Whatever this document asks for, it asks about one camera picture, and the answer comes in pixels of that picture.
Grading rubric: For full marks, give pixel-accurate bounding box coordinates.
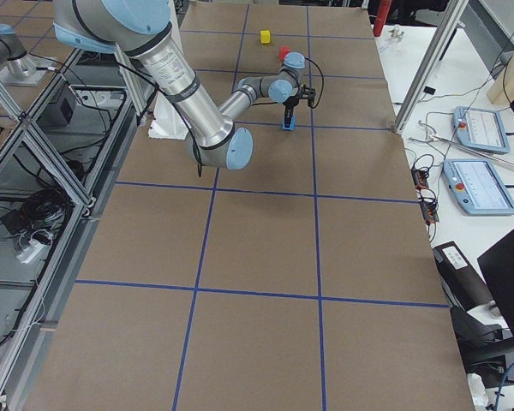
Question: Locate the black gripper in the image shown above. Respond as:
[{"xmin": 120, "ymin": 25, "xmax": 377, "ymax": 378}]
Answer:
[{"xmin": 284, "ymin": 85, "xmax": 316, "ymax": 122}]

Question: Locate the blue block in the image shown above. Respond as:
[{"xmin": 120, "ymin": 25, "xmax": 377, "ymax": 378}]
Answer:
[{"xmin": 282, "ymin": 117, "xmax": 296, "ymax": 131}]

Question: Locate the red block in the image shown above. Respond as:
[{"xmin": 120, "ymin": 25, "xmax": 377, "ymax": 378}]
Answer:
[{"xmin": 278, "ymin": 45, "xmax": 291, "ymax": 62}]

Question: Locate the yellow block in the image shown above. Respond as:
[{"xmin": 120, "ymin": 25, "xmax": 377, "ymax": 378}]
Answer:
[{"xmin": 260, "ymin": 29, "xmax": 272, "ymax": 45}]

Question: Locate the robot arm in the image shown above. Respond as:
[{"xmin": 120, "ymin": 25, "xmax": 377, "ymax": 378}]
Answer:
[{"xmin": 54, "ymin": 0, "xmax": 315, "ymax": 170}]

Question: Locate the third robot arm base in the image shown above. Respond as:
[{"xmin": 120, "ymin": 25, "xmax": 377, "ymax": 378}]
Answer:
[{"xmin": 0, "ymin": 23, "xmax": 46, "ymax": 86}]

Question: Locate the red fire extinguisher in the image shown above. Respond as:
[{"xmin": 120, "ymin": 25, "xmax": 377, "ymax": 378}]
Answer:
[{"xmin": 373, "ymin": 0, "xmax": 392, "ymax": 38}]

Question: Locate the orange circuit board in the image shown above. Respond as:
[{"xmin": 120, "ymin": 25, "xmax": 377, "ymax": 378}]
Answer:
[{"xmin": 411, "ymin": 168, "xmax": 439, "ymax": 225}]

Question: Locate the upper teach pendant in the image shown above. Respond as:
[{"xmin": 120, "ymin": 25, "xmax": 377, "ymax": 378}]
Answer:
[{"xmin": 453, "ymin": 106, "xmax": 511, "ymax": 154}]

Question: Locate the teach pendant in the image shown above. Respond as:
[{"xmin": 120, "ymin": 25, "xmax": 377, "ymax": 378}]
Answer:
[
  {"xmin": 443, "ymin": 158, "xmax": 514, "ymax": 216},
  {"xmin": 453, "ymin": 106, "xmax": 511, "ymax": 154}
]

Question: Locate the lower teach pendant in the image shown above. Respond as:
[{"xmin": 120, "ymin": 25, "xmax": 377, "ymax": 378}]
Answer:
[{"xmin": 443, "ymin": 158, "xmax": 514, "ymax": 216}]

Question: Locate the black box with label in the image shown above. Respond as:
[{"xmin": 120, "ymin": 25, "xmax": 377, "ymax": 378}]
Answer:
[{"xmin": 433, "ymin": 241, "xmax": 493, "ymax": 311}]

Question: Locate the black monitor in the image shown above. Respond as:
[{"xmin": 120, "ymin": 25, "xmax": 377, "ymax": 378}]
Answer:
[{"xmin": 478, "ymin": 229, "xmax": 514, "ymax": 331}]

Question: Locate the white power strip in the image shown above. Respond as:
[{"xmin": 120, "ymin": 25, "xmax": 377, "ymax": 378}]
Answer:
[{"xmin": 16, "ymin": 239, "xmax": 46, "ymax": 264}]

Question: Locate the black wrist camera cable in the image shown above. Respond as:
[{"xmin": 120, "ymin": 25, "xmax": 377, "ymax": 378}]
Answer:
[{"xmin": 256, "ymin": 57, "xmax": 325, "ymax": 108}]

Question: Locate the aluminium frame post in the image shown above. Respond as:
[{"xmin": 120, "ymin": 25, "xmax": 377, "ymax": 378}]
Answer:
[{"xmin": 392, "ymin": 0, "xmax": 469, "ymax": 134}]

